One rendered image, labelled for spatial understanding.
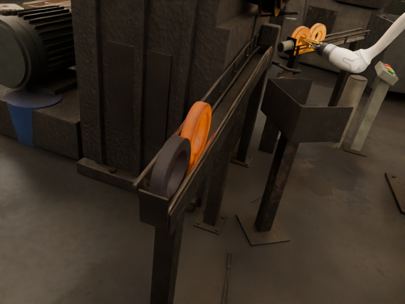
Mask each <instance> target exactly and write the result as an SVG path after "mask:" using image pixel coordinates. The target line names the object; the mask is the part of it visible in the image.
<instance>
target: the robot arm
mask: <svg viewBox="0 0 405 304"><path fill-rule="evenodd" d="M404 29H405V13H404V14H402V15H401V16H400V17H399V18H398V19H397V20H396V21H395V22H394V23H393V24H392V25H391V27H390V28H389V29H388V30H387V32H385V33H384V35H383V36H382V37H381V39H380V40H379V41H378V42H377V43H376V44H375V45H374V46H372V47H370V48H368V49H360V50H358V51H354V52H352V51H350V50H348V49H345V48H340V47H338V46H335V45H333V44H327V43H325V42H324V43H320V42H317V41H315V40H312V39H307V38H306V37H304V36H301V37H300V39H299V41H300V42H302V44H304V45H305V46H307V47H308V48H309V49H311V48H313V49H314V50H317V52H318V54H319V55H321V56H322V58H324V59H326V60H328V61H329V62H331V63H332V64H333V65H335V66H336V67H338V68H340V69H342V70H345V71H348V72H351V73H360V72H363V71H364V70H365V69H366V68H367V66H368V65H369V64H370V63H371V60H372V59H373V58H374V57H375V56H376V55H378V54H379V53H380V52H382V51H383V50H384V49H385V48H386V47H387V46H388V45H389V44H390V43H391V42H392V41H393V40H394V39H395V38H396V37H397V36H398V35H399V34H400V33H401V32H402V31H403V30H404Z"/></svg>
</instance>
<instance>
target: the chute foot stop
mask: <svg viewBox="0 0 405 304"><path fill-rule="evenodd" d="M139 213H140V221H141V222H143V223H146V224H149V225H151V226H154V227H157V228H159V229H162V230H165V231H168V214H169V199H168V198H164V197H162V196H159V195H156V194H153V193H150V192H147V191H144V190H142V189H139Z"/></svg>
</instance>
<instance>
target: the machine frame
mask: <svg viewBox="0 0 405 304"><path fill-rule="evenodd" d="M71 10H72V25H73V33H74V48H75V62H76V70H77V85H78V99H79V107H80V122H81V137H82V145H83V158H82V159H81V160H79V161H78V162H77V173H80V174H82V175H85V176H88V177H91V178H93V179H97V180H100V181H102V182H105V183H108V184H111V185H114V186H117V187H119V188H122V189H126V190H127V191H131V192H134V193H137V194H138V187H137V188H136V189H133V188H132V187H131V185H132V184H133V183H134V182H135V181H136V179H137V178H138V177H139V176H140V175H141V173H142V172H143V171H144V169H145V168H146V167H147V166H148V165H149V163H150V162H151V161H152V160H153V158H154V157H155V156H156V155H157V153H158V152H159V151H160V150H161V149H162V147H163V146H164V144H165V143H166V141H167V140H168V139H169V138H170V137H171V136H172V135H173V134H174V133H175V131H176V130H177V129H178V128H179V126H180V125H181V124H182V123H183V121H184V120H185V119H186V116H187V114H188V113H189V110H190V109H191V107H192V106H193V105H194V104H195V103H196V102H197V101H201V99H202V98H203V96H204V95H205V94H206V93H207V92H208V91H209V89H210V88H211V87H212V86H213V85H214V83H215V82H216V80H217V79H218V78H219V77H220V76H221V74H222V73H223V72H224V71H225V70H226V68H227V67H228V66H229V64H230V63H231V62H232V61H233V60H234V58H235V57H236V56H237V55H238V53H239V52H240V51H241V50H242V48H243V47H244V46H245V45H246V44H247V42H248V41H249V40H250V39H252V40H253V41H252V42H251V43H250V44H249V46H248V52H247V55H250V54H251V53H252V52H253V51H254V50H255V49H256V48H254V42H255V39H256V38H254V36H255V35H256V34H257V33H259V35H258V36H257V41H256V46H258V43H259V37H260V31H261V29H262V25H263V24H264V23H269V18H270V16H266V17H260V15H263V14H270V13H263V14H260V13H259V8H258V5H257V4H250V3H246V2H245V0H71ZM212 167H213V163H212V164H211V166H210V168H209V170H208V172H207V174H206V175H205V177H204V179H203V180H202V182H201V184H200V186H199V188H198V189H197V191H196V193H195V195H194V196H193V199H192V200H191V202H190V203H189V205H188V207H187V209H186V211H188V212H191V213H193V212H194V210H195V209H196V207H197V206H198V207H201V206H202V205H203V203H204V201H205V199H206V197H207V195H208V191H209V184H210V178H211V173H212Z"/></svg>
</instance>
